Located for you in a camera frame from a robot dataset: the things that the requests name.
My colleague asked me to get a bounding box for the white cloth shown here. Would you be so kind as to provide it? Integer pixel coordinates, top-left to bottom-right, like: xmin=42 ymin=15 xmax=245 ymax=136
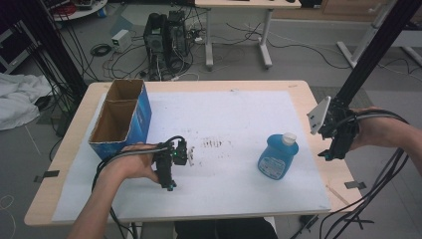
xmin=0 ymin=73 xmax=53 ymax=131

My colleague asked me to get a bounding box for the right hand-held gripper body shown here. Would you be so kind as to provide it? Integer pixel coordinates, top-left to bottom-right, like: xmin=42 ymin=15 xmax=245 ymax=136
xmin=306 ymin=96 xmax=361 ymax=147

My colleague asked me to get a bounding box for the small white device box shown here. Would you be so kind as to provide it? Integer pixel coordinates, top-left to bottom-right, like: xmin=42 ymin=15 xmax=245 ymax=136
xmin=110 ymin=29 xmax=133 ymax=54

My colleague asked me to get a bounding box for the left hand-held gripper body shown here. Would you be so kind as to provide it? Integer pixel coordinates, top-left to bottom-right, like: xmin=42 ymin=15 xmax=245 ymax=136
xmin=152 ymin=138 xmax=196 ymax=173

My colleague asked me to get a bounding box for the black tape piece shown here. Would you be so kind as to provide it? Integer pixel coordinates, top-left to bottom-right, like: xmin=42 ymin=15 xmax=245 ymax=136
xmin=343 ymin=180 xmax=367 ymax=190
xmin=33 ymin=169 xmax=61 ymax=183

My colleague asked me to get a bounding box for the person's left hand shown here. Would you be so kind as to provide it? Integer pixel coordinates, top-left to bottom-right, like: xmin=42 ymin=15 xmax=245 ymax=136
xmin=109 ymin=142 xmax=161 ymax=184

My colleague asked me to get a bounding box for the white foam mat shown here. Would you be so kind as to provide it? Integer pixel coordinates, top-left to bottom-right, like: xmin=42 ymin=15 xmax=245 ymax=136
xmin=52 ymin=90 xmax=332 ymax=223

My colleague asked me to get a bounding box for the black computer tower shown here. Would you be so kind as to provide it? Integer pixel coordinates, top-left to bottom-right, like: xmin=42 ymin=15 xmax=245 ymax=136
xmin=142 ymin=12 xmax=169 ymax=81
xmin=165 ymin=10 xmax=191 ymax=73

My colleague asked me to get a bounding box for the left gripper cable bundle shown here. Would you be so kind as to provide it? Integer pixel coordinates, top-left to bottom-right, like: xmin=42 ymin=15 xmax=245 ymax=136
xmin=92 ymin=134 xmax=187 ymax=239

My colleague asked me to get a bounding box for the blue cardboard box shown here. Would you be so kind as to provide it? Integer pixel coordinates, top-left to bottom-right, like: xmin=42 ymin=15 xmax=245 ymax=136
xmin=88 ymin=78 xmax=153 ymax=161

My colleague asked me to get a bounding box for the black frame post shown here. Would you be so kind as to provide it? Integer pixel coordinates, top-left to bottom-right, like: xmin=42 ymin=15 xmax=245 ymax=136
xmin=6 ymin=0 xmax=90 ymax=98
xmin=334 ymin=0 xmax=422 ymax=108

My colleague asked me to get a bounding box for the wooden table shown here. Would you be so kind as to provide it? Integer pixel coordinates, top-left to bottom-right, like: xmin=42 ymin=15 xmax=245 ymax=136
xmin=23 ymin=79 xmax=364 ymax=227

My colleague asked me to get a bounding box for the round white table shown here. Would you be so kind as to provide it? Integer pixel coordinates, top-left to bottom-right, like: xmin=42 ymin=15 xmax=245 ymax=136
xmin=49 ymin=0 xmax=109 ymax=23

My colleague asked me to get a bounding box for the person's dark clothing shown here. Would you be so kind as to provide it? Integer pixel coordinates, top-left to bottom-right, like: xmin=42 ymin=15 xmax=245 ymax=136
xmin=173 ymin=217 xmax=280 ymax=239

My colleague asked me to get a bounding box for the coiled black cable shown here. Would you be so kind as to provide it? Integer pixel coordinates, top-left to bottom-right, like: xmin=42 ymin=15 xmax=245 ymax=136
xmin=90 ymin=43 xmax=113 ymax=58

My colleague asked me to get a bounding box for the white metal stand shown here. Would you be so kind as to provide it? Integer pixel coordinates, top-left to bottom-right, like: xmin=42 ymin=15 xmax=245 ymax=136
xmin=336 ymin=0 xmax=422 ymax=70

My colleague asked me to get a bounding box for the blue bottle with white cap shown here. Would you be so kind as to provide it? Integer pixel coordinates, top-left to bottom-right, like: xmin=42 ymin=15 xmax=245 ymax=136
xmin=257 ymin=131 xmax=300 ymax=181

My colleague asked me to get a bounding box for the gripper cable bundle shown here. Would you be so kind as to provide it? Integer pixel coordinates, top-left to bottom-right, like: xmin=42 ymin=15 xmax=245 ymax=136
xmin=92 ymin=134 xmax=187 ymax=239
xmin=290 ymin=109 xmax=412 ymax=239

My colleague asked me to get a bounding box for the wooden desk with white legs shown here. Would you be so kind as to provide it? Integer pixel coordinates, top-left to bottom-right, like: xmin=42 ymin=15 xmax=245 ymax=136
xmin=193 ymin=0 xmax=303 ymax=71

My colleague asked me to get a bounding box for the person's right hand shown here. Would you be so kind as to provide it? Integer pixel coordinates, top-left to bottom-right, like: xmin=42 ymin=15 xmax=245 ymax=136
xmin=348 ymin=106 xmax=393 ymax=151

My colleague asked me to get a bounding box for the right gripper cable bundle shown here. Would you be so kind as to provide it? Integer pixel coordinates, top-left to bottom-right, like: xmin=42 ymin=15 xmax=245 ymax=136
xmin=290 ymin=109 xmax=412 ymax=239

